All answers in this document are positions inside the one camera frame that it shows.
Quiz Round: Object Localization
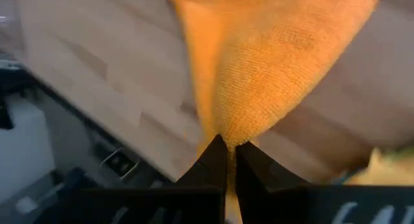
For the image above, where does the yellow microfiber towel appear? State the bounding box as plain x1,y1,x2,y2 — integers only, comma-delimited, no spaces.
344,147,414,186

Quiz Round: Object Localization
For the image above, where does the orange microfiber towel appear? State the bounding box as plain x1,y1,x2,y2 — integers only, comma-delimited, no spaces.
167,0,380,224

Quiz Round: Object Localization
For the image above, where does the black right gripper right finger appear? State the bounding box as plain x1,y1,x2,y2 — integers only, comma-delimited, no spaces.
235,141,414,224

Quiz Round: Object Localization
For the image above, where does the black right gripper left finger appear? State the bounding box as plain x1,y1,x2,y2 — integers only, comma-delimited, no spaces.
32,134,227,224

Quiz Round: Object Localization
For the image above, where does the green microfiber towel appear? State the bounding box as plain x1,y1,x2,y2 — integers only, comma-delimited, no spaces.
378,145,414,160

